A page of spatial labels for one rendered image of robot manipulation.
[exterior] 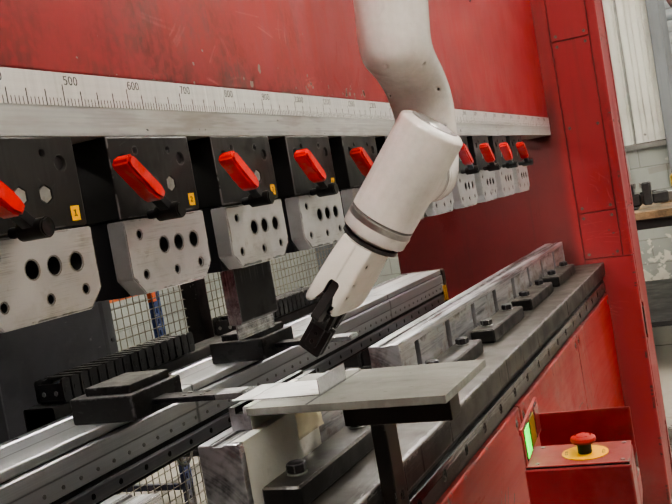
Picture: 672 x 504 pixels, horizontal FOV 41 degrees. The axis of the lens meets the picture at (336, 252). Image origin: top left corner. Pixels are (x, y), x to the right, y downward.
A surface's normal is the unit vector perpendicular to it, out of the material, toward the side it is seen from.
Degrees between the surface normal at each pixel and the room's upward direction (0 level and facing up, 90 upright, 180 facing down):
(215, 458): 90
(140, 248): 90
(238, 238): 90
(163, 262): 90
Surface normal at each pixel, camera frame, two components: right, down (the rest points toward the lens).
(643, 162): -0.37, 0.11
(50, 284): 0.90, -0.13
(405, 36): 0.25, 0.13
